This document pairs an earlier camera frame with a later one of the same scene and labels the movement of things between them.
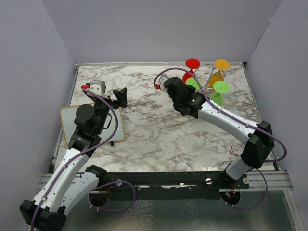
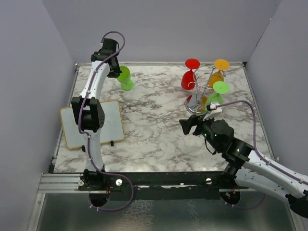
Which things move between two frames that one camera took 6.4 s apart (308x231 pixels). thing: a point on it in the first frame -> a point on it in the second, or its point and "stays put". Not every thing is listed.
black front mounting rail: [167, 186] stays put
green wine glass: [221, 87] stays put
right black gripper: [191, 89] -> [194, 120]
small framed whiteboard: [67, 113] stays put
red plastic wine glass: [191, 63] stays put
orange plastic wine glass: [220, 64] stays put
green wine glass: [192, 81] -> [124, 78]
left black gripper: [121, 97] -> [114, 73]
